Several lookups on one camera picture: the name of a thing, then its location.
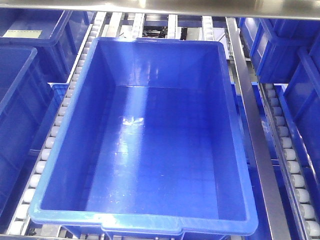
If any large blue empty crate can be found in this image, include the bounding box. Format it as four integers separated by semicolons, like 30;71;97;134
28;37;258;240

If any blue crate upper left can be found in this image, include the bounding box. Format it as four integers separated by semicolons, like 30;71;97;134
0;8;96;83

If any grey right flow rack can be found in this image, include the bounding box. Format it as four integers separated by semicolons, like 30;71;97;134
0;0;320;240

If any blue crate left side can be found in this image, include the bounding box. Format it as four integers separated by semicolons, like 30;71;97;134
0;45;53;226

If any blue crate upper right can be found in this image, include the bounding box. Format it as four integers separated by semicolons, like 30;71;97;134
238;17;320;84

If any blue crate right side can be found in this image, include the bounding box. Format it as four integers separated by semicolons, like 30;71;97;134
283;37;320;161

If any white roller track right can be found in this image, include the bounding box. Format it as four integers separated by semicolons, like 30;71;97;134
258;83;320;240

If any white roller track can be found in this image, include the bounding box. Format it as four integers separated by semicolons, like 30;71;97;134
4;11;107;240
258;83;320;240

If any white roller track left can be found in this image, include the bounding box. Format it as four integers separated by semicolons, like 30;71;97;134
4;11;107;240

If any steel divider rail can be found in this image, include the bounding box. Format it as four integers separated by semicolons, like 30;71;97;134
225;17;291;240

